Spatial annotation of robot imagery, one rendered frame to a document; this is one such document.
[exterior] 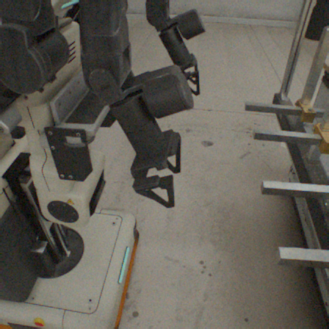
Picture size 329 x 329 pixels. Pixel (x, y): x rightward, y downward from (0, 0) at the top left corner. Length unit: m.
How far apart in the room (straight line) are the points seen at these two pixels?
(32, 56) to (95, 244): 1.05
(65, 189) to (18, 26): 0.50
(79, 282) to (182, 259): 0.61
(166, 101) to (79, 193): 0.49
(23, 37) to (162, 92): 0.20
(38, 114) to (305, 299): 1.47
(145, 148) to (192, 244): 1.24
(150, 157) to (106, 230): 0.95
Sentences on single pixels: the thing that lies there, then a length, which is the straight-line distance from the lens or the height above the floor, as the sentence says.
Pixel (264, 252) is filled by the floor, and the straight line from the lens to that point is 1.71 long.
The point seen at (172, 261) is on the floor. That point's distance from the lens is 1.59.
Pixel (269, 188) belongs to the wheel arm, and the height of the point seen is 0.82.
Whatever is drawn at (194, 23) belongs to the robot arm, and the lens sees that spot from 0.82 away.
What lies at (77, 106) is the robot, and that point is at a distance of 0.74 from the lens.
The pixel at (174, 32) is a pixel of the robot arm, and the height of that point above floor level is 1.17.
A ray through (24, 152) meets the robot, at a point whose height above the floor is 0.79.
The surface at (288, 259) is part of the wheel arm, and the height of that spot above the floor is 0.84.
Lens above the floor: 1.38
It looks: 41 degrees down
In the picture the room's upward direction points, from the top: straight up
